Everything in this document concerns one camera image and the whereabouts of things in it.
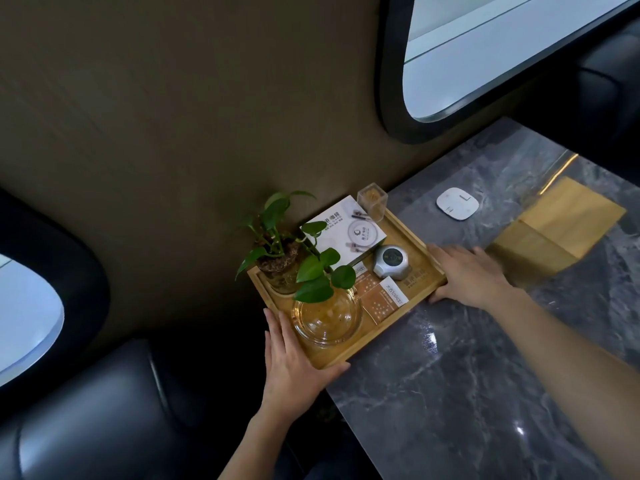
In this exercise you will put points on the person's left hand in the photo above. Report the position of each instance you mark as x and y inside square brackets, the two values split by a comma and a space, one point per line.
[290, 379]

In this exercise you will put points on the person's right hand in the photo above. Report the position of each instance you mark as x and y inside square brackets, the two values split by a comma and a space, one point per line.
[472, 277]

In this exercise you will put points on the wooden tray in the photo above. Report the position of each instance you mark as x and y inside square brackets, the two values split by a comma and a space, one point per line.
[422, 282]

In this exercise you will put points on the person's right forearm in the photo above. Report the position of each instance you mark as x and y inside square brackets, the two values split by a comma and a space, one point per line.
[575, 374]

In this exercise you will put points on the amber glass ashtray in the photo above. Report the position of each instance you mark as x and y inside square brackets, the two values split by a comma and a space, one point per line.
[327, 322]

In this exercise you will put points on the white square call button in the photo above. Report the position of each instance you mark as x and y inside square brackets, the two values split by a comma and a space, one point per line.
[457, 203]

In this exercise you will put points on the silver round device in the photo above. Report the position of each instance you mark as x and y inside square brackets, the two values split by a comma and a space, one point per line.
[391, 262]

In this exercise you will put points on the orange dotted small box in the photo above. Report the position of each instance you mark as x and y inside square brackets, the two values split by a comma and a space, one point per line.
[380, 304]

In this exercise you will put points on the wooden tissue box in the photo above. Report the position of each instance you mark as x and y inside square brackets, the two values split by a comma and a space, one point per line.
[560, 224]

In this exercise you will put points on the green plant in glass jar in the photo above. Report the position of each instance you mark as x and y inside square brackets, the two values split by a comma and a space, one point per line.
[282, 267]

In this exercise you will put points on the grey marble table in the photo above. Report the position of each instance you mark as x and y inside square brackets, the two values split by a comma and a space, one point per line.
[475, 394]

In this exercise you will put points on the clear toothpick holder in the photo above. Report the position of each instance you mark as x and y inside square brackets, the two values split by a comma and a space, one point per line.
[372, 202]

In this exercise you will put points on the white printed card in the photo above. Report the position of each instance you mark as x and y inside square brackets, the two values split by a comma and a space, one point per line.
[345, 229]

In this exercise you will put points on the black leather seat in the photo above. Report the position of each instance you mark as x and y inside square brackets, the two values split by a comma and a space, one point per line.
[100, 424]

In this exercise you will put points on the black framed rounded window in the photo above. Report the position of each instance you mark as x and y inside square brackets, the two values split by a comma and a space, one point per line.
[475, 59]
[25, 314]

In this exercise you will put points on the dark grey tufted sofa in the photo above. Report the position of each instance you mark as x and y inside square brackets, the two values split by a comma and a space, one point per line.
[600, 94]

